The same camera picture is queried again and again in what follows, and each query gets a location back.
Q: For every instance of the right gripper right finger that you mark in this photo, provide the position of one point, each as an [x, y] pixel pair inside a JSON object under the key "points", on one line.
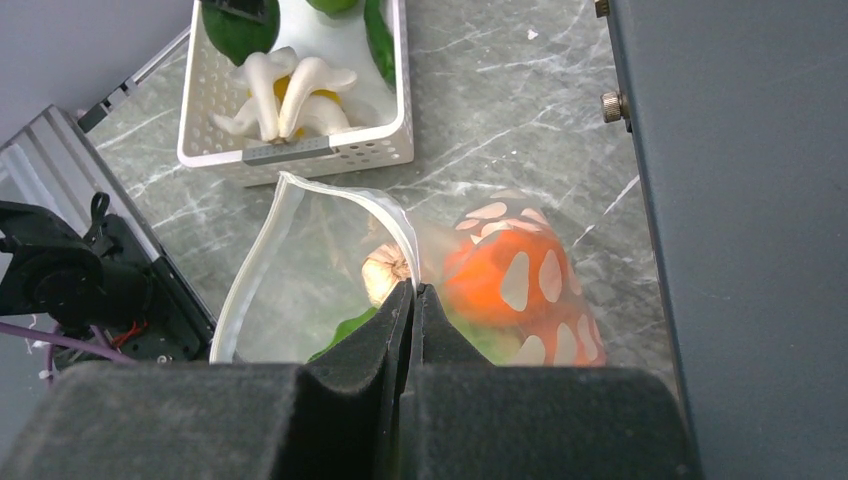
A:
{"points": [[461, 417]]}

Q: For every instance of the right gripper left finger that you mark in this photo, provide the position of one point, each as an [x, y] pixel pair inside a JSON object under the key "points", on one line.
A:
{"points": [[332, 418]]}

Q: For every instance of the green lettuce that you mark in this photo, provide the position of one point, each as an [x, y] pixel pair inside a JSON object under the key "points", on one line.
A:
{"points": [[498, 346]]}

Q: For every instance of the peach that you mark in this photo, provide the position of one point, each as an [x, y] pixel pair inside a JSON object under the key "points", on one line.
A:
{"points": [[569, 343]]}

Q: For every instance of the garlic bulb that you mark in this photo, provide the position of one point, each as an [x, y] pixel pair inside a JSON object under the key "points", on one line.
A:
{"points": [[382, 270]]}

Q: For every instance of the polka dot zip bag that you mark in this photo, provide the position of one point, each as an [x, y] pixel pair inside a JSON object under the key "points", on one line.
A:
{"points": [[327, 258]]}

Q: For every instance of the white mushrooms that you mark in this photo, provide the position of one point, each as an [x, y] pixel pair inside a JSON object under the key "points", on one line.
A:
{"points": [[264, 77]]}

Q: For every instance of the green lime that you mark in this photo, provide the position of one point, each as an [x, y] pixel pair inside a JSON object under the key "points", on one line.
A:
{"points": [[237, 37]]}

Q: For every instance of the orange tangerine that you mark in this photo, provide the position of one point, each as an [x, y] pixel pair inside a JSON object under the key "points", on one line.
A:
{"points": [[510, 277]]}

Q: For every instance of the yellow lemon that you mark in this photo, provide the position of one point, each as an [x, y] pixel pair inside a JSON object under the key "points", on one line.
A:
{"points": [[307, 109]]}

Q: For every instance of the white plastic basket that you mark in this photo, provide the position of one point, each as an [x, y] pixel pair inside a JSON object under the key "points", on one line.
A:
{"points": [[380, 112]]}

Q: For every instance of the green chili pepper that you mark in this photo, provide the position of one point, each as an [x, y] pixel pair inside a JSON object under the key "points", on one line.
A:
{"points": [[380, 42]]}

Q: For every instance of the light green bumpy fruit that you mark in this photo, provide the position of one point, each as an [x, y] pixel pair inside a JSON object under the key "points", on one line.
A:
{"points": [[333, 7]]}

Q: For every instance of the dark rack server box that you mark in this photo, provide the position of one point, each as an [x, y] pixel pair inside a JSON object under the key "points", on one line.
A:
{"points": [[738, 115]]}

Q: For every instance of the aluminium side rail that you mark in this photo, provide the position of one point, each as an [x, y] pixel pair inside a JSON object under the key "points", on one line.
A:
{"points": [[52, 163]]}

